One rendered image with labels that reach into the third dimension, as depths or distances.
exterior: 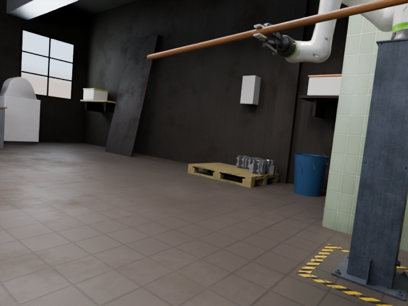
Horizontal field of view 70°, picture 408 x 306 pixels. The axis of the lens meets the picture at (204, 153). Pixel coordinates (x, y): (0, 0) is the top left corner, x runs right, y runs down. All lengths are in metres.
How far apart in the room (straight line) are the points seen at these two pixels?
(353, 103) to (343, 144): 0.31
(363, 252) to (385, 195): 0.31
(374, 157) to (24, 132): 6.68
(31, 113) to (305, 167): 5.75
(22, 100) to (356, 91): 6.35
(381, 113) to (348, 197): 0.97
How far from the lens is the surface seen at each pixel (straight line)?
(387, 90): 1.68
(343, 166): 2.47
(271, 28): 1.34
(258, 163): 4.00
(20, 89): 7.30
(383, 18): 1.94
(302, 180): 3.73
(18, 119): 7.24
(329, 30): 1.62
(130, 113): 6.26
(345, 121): 2.47
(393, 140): 1.66
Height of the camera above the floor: 0.70
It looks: 5 degrees down
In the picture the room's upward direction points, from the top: 5 degrees clockwise
